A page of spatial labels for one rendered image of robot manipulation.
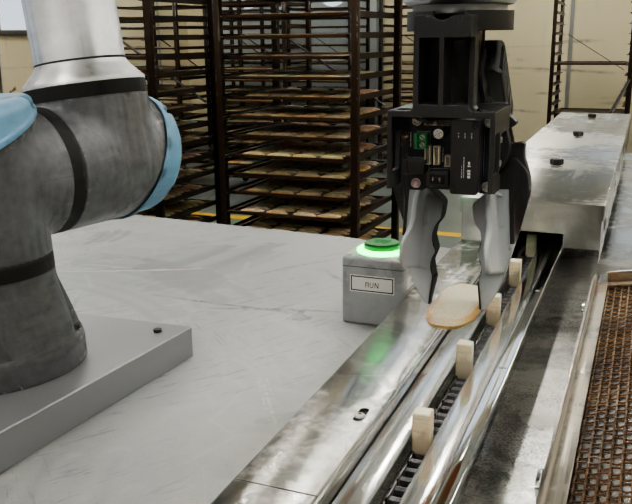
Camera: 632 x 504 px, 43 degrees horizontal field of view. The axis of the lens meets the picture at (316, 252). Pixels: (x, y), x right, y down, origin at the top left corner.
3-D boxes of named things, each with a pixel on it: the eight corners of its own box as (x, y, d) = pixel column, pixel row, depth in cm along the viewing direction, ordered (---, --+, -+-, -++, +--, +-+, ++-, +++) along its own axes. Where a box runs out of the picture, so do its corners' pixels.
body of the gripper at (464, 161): (381, 198, 54) (383, 11, 51) (415, 177, 62) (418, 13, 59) (496, 205, 51) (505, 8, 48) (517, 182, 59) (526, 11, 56)
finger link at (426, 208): (373, 312, 58) (393, 189, 56) (396, 288, 64) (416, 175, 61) (414, 323, 57) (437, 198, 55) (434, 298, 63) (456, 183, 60)
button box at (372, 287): (362, 328, 97) (362, 238, 94) (426, 336, 94) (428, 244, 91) (337, 352, 89) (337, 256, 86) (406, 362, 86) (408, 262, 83)
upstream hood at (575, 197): (558, 139, 219) (560, 107, 217) (629, 142, 213) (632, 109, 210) (458, 251, 107) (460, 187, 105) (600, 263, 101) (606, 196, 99)
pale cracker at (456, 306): (447, 287, 67) (448, 275, 67) (493, 292, 65) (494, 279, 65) (415, 326, 58) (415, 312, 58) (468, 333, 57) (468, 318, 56)
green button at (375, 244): (370, 249, 91) (370, 236, 91) (404, 252, 90) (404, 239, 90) (358, 258, 88) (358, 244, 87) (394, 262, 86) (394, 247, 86)
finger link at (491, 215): (466, 329, 56) (450, 199, 54) (483, 303, 61) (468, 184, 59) (512, 328, 55) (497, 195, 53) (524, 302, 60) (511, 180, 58)
